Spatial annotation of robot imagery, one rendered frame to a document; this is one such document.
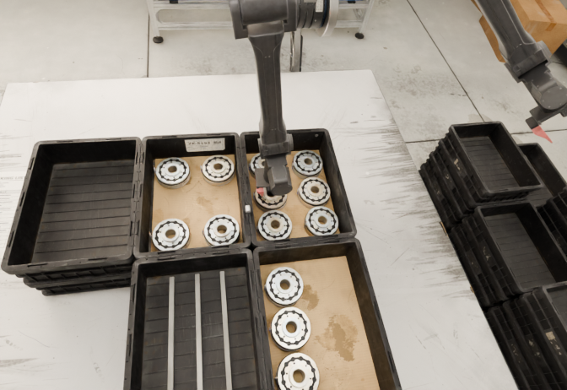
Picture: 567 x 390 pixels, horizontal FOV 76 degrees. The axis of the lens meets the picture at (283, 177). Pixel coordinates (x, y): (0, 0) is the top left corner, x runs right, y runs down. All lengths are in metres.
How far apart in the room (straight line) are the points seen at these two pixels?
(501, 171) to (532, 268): 0.47
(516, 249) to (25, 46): 3.33
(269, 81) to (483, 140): 1.60
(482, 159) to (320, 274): 1.24
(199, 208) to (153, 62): 1.93
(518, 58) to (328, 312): 0.78
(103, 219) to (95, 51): 2.08
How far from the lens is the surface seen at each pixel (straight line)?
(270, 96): 0.76
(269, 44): 0.67
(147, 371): 1.03
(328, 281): 1.08
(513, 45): 0.98
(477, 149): 2.10
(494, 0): 0.88
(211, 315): 1.03
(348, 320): 1.06
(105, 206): 1.21
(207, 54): 2.97
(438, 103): 3.03
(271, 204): 1.12
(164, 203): 1.17
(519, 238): 2.06
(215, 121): 1.53
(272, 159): 0.93
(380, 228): 1.35
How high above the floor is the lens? 1.83
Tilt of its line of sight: 56 degrees down
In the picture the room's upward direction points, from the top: 11 degrees clockwise
